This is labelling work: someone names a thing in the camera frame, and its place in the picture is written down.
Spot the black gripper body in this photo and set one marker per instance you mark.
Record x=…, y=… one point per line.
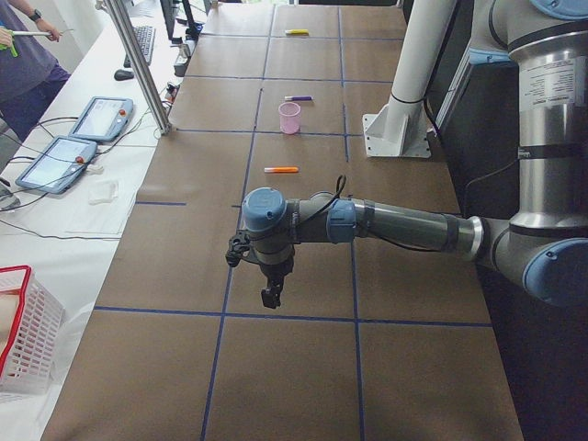
x=272, y=269

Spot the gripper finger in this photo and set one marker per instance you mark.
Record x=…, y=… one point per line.
x=267, y=294
x=277, y=287

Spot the orange highlighter pen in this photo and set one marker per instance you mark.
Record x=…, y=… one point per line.
x=281, y=170

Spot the pink mesh pen holder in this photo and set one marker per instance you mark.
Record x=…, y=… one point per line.
x=289, y=117

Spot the yellow highlighter pen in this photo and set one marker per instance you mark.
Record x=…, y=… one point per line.
x=297, y=32

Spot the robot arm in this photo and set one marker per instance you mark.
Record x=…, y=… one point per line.
x=543, y=247

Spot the purple highlighter pen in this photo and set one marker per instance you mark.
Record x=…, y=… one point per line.
x=298, y=98

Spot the white pillar with base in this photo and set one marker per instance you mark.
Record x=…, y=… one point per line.
x=399, y=129

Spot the white tissue pad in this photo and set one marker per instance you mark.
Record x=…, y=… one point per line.
x=103, y=192

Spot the far teach pendant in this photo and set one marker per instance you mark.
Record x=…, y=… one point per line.
x=103, y=119

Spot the teach pendant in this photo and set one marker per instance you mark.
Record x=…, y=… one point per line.
x=58, y=166
x=103, y=119

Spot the near teach pendant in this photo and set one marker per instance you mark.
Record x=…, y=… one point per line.
x=58, y=166

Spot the black computer mouse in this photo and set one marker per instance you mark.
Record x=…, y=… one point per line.
x=123, y=75

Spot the white red plastic basket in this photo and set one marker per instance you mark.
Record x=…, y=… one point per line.
x=31, y=318

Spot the black keyboard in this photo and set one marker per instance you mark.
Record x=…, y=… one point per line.
x=145, y=35

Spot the person in purple shirt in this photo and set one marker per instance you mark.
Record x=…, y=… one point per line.
x=31, y=77

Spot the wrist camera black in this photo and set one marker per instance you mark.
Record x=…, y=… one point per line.
x=239, y=249

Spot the camera cable black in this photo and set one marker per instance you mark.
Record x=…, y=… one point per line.
x=330, y=218

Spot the aluminium profile post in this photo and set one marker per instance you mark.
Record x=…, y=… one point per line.
x=119, y=16

